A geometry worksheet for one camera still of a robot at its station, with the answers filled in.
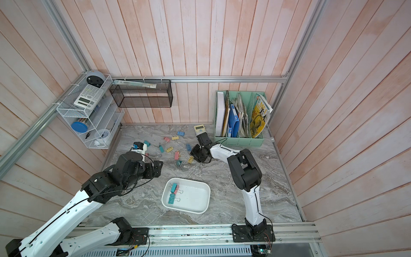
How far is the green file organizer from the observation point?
97 centimetres

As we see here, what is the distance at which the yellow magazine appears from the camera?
97 centimetres

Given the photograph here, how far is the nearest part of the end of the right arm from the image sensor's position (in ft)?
2.50
